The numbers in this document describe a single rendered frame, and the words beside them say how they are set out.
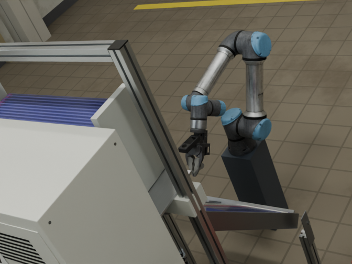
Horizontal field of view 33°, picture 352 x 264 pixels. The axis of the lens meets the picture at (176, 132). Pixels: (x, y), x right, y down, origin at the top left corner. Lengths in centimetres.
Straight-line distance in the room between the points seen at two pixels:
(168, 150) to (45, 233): 43
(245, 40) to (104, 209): 156
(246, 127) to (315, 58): 189
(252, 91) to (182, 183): 131
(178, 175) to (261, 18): 401
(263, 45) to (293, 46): 214
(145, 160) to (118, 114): 19
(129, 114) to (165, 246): 39
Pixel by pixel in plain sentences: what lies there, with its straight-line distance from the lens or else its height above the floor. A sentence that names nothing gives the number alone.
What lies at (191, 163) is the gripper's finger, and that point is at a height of 88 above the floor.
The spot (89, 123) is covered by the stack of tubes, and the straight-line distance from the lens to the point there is 172.
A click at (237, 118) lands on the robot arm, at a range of 304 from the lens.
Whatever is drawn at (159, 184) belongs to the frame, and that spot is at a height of 139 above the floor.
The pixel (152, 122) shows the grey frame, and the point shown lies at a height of 167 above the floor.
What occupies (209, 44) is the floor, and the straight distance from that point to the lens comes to 547.
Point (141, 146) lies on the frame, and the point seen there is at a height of 152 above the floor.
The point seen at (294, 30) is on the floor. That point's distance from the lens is 524.
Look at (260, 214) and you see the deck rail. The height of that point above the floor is 96.
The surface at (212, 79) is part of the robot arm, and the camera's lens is 287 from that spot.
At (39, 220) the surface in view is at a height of 172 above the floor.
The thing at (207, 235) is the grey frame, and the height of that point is 122.
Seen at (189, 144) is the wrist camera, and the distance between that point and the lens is 262.
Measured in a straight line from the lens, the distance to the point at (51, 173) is 149.
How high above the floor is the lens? 250
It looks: 34 degrees down
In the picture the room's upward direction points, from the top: 24 degrees counter-clockwise
